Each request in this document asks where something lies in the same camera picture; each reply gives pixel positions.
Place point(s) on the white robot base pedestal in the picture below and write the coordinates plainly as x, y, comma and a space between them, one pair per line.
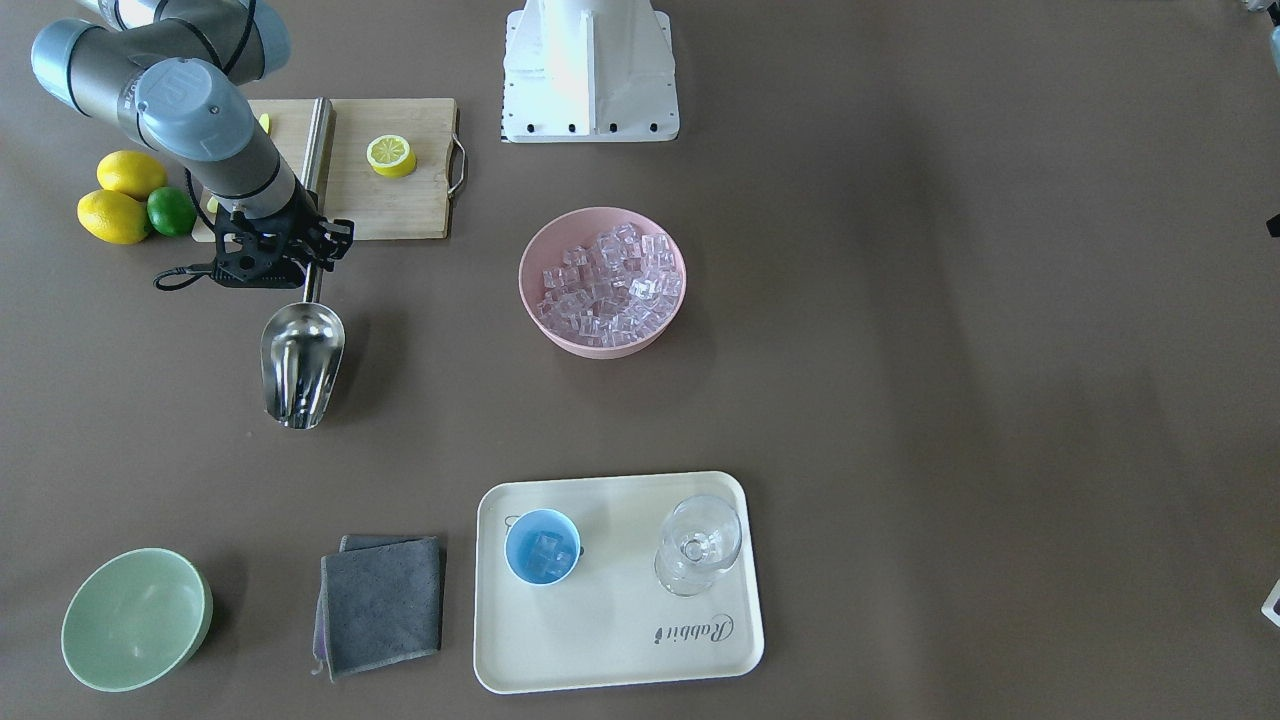
589, 72

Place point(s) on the bamboo cutting board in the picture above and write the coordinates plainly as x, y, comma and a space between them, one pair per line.
415, 207

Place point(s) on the clear wine glass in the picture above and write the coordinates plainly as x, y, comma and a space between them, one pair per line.
699, 542

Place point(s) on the green bowl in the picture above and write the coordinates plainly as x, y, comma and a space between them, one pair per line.
136, 619

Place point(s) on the steel muddler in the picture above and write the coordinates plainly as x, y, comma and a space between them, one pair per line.
316, 155

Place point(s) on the whole yellow lemon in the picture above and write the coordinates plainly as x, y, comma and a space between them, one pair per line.
134, 173
113, 217

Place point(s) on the green lime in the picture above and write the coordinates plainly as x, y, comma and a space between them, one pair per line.
170, 212

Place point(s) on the cream serving tray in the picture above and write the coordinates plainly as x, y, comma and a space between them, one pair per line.
610, 622

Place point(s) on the ice cubes pile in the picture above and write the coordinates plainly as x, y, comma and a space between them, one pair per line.
619, 287

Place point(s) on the steel ice scoop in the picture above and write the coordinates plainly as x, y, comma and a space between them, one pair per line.
301, 349

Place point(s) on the light blue cup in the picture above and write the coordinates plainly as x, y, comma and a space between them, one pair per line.
518, 526

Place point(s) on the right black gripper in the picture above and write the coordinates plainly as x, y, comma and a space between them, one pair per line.
296, 222

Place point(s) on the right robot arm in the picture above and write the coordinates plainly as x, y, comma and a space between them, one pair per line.
168, 74

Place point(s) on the pink bowl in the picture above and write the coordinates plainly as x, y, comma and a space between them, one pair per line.
544, 249

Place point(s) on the yellow lemon half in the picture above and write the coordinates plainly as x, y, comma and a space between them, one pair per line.
391, 156

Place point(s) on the grey folded cloth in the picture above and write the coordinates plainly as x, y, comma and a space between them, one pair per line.
380, 603

